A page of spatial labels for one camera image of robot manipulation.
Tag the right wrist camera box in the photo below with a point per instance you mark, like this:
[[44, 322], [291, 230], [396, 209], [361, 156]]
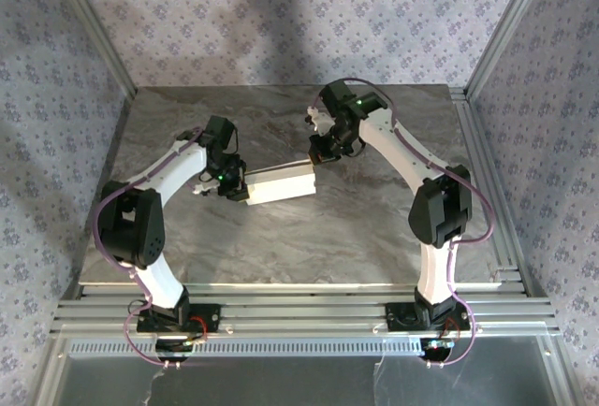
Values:
[[320, 118]]

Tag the aluminium extrusion base frame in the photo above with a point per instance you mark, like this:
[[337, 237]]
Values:
[[304, 312]]

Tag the grey metal sheet panel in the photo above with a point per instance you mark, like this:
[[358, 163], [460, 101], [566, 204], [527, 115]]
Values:
[[281, 382]]

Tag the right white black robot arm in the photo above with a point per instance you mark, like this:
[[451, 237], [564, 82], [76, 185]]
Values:
[[440, 209]]

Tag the aluminium side rail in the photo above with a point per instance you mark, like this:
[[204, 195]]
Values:
[[468, 116]]

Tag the small control circuit board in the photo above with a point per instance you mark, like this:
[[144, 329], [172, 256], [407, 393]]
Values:
[[170, 346], [437, 346]]

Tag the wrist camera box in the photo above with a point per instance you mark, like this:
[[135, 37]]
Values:
[[320, 118], [206, 187]]

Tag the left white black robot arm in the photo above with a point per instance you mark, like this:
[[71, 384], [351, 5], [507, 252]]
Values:
[[135, 228]]

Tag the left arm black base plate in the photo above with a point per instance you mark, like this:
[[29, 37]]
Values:
[[209, 318]]

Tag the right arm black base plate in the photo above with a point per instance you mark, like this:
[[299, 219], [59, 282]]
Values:
[[395, 317]]

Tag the white paper box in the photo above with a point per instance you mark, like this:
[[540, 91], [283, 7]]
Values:
[[281, 186]]

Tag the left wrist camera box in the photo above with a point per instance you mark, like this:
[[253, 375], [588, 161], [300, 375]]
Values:
[[206, 187]]

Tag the aluminium corner post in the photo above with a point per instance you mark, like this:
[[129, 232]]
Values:
[[504, 27], [97, 27]]

